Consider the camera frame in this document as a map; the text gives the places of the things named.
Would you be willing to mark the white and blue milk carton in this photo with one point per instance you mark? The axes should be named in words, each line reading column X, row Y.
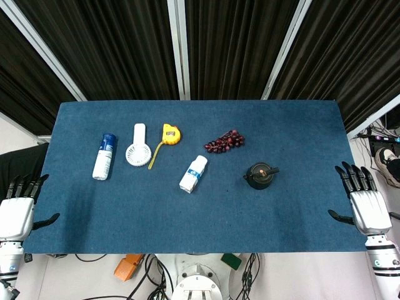
column 193, row 174

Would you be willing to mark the white and blue spray can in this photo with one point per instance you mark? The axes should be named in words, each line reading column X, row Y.
column 104, row 157

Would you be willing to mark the green box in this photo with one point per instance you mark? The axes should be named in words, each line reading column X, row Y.
column 231, row 261

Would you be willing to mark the white frame post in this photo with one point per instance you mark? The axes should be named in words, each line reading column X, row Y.
column 179, row 47
column 375, row 117
column 42, row 48
column 286, row 47

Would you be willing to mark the blue table cloth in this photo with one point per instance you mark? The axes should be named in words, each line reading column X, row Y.
column 193, row 218

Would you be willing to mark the black power strip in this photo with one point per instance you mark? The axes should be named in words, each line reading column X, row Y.
column 382, row 137

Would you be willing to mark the orange box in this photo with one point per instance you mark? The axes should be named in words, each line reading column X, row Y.
column 128, row 266

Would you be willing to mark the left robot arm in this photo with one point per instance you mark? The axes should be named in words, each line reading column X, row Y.
column 11, row 259

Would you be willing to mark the black curtain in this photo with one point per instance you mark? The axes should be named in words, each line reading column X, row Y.
column 231, row 47

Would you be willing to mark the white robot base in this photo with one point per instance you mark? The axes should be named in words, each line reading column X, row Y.
column 197, row 279

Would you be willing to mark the red grape bunch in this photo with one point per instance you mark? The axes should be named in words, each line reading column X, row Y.
column 225, row 142

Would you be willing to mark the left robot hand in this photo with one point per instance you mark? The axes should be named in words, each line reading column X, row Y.
column 15, row 215

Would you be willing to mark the yellow tape measure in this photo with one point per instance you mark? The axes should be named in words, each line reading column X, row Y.
column 170, row 136

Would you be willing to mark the white handheld fan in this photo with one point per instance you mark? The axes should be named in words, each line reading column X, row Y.
column 138, row 150

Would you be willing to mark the black and white sneaker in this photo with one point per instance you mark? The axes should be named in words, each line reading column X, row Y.
column 387, row 165

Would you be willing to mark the black round pot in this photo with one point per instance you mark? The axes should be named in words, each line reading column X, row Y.
column 260, row 176

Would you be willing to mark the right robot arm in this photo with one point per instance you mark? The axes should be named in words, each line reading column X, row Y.
column 382, row 262

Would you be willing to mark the black cloth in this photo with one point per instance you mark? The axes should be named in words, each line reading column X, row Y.
column 18, row 165

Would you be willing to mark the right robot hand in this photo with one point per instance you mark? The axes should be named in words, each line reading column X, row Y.
column 368, row 209

